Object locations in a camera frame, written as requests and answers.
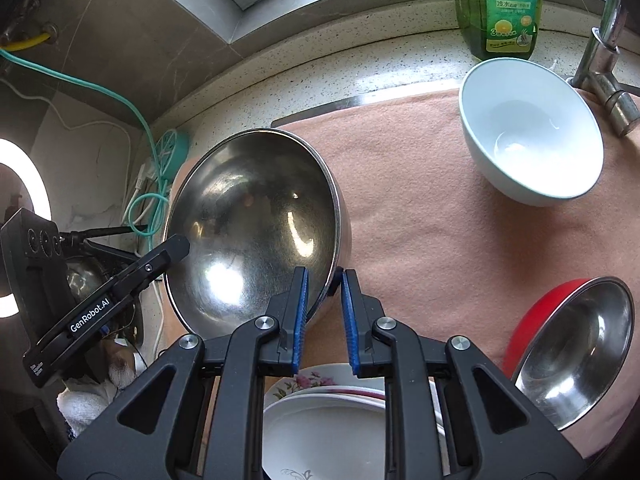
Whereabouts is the person's left hand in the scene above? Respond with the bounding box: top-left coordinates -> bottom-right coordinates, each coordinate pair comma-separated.
56,337 -> 148,438

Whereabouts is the white ring light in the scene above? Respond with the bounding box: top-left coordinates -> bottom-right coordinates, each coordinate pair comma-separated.
0,138 -> 52,317

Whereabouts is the red-sided steel bowl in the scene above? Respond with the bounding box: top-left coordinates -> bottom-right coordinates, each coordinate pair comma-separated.
502,276 -> 635,432

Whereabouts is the teal power strip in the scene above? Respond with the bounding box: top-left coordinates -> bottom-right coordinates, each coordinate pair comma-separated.
150,130 -> 190,181

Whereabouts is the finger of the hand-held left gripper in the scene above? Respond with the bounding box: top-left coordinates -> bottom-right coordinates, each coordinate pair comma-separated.
107,234 -> 191,306

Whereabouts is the large pink floral plate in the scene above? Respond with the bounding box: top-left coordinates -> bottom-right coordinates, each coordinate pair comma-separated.
267,364 -> 386,401

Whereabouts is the white ceramic bowl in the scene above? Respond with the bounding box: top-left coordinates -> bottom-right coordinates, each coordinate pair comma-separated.
459,58 -> 605,207

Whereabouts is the yellow hose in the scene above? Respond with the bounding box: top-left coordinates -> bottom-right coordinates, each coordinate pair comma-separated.
0,32 -> 53,52

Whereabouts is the teal hose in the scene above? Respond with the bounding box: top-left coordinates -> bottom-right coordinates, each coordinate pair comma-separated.
0,47 -> 173,238

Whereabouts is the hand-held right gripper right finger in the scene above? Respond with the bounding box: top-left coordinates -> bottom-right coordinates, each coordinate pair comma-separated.
341,269 -> 586,480

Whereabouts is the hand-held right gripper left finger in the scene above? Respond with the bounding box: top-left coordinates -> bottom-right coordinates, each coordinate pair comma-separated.
57,266 -> 309,480

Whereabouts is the steel kitchen faucet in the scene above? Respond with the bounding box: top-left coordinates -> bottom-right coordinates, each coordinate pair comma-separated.
567,0 -> 640,137

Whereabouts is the black tripod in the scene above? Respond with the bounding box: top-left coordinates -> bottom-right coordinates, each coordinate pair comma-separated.
57,225 -> 151,248

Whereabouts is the green dish soap bottle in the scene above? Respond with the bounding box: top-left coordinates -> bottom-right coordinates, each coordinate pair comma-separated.
447,0 -> 545,62

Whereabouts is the large steel bowl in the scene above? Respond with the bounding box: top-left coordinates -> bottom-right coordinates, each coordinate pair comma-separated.
161,128 -> 353,338

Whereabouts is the steel pot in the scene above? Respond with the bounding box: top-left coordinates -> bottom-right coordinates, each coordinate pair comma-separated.
65,257 -> 143,346

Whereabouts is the white deep plate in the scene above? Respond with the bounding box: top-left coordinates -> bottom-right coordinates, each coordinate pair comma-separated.
262,390 -> 446,480

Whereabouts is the pink towel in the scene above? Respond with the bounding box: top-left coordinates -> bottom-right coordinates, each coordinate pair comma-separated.
150,85 -> 640,461

